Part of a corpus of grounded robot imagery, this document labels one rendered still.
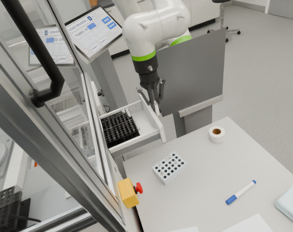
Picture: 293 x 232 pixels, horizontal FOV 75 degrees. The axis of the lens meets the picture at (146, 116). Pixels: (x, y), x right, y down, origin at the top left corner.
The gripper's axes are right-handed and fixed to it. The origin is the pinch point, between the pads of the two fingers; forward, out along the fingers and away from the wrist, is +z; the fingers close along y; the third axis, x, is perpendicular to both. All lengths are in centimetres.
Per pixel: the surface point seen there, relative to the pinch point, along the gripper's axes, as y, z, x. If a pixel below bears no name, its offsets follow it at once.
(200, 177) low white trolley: 3.9, 17.2, -30.1
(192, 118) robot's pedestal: 24.3, 30.2, 12.7
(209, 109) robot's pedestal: 36.0, 27.8, 12.6
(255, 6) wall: 321, 85, 281
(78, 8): -15, -23, 160
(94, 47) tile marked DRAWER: -15, -7, 84
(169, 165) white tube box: -5.4, 13.7, -21.6
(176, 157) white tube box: -0.6, 14.4, -18.7
